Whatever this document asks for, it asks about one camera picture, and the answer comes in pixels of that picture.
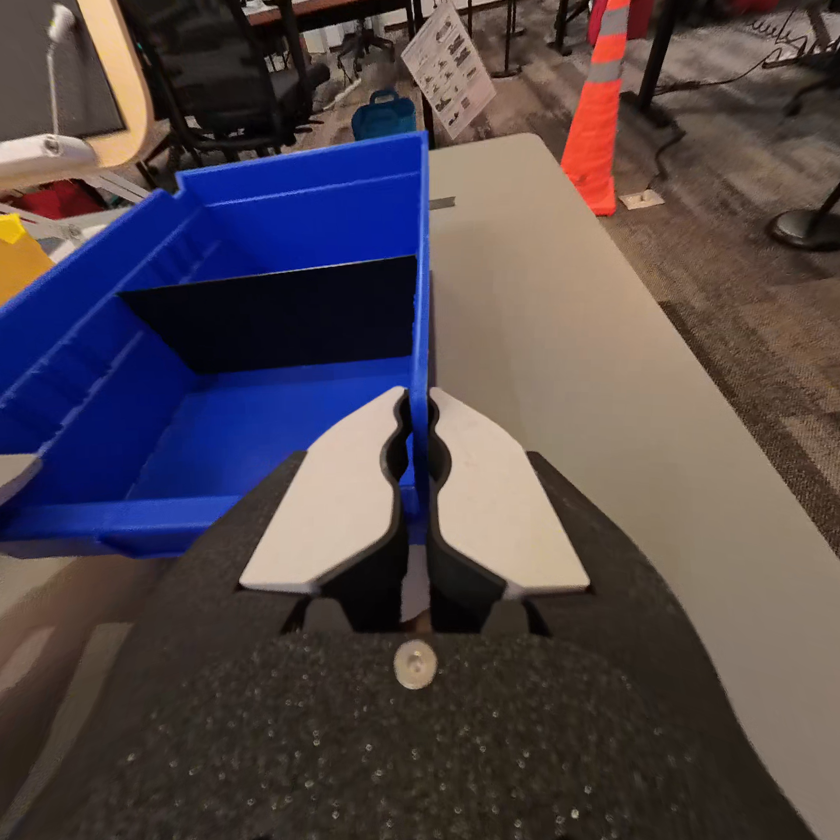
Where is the black office chair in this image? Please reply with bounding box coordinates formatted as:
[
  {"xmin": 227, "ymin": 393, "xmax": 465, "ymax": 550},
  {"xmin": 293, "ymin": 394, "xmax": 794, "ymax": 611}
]
[{"xmin": 121, "ymin": 0, "xmax": 332, "ymax": 165}]

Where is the blue bag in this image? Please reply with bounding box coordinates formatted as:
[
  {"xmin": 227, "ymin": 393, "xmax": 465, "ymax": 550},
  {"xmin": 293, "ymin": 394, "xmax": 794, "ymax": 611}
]
[{"xmin": 351, "ymin": 88, "xmax": 417, "ymax": 142}]

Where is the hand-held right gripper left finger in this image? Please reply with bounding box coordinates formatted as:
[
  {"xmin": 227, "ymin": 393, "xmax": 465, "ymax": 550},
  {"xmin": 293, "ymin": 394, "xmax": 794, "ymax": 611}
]
[{"xmin": 239, "ymin": 386, "xmax": 411, "ymax": 634}]

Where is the blue plastic bin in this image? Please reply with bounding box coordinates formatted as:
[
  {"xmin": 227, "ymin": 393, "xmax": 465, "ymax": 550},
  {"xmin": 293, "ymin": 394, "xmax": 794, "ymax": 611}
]
[{"xmin": 0, "ymin": 130, "xmax": 434, "ymax": 560}]

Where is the orange traffic cone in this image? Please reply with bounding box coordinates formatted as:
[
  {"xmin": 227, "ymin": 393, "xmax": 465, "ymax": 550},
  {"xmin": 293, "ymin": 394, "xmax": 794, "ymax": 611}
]
[{"xmin": 561, "ymin": 0, "xmax": 631, "ymax": 216}]

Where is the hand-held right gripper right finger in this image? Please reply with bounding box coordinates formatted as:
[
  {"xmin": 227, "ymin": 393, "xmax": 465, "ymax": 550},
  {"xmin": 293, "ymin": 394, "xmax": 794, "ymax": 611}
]
[{"xmin": 425, "ymin": 387, "xmax": 592, "ymax": 634}]

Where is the white mounting bar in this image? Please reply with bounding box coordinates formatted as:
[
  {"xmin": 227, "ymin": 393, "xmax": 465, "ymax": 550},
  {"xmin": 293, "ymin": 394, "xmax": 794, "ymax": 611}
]
[{"xmin": 0, "ymin": 134, "xmax": 99, "ymax": 178}]

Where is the yellow plastic bin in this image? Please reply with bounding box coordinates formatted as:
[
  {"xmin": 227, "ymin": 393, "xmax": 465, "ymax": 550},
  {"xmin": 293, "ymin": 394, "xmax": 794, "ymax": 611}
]
[{"xmin": 0, "ymin": 213, "xmax": 55, "ymax": 306}]

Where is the black round stand base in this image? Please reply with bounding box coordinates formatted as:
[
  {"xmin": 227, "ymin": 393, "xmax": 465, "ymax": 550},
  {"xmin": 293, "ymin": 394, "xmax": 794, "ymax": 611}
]
[{"xmin": 769, "ymin": 177, "xmax": 840, "ymax": 252}]

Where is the printed paper sheet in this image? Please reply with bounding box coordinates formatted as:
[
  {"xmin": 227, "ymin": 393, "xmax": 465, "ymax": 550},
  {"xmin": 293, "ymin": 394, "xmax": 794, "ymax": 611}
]
[{"xmin": 402, "ymin": 0, "xmax": 497, "ymax": 140}]

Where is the black bin divider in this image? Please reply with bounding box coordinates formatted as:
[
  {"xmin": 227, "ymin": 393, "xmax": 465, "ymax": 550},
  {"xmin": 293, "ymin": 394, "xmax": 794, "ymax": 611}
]
[{"xmin": 118, "ymin": 255, "xmax": 419, "ymax": 376}]

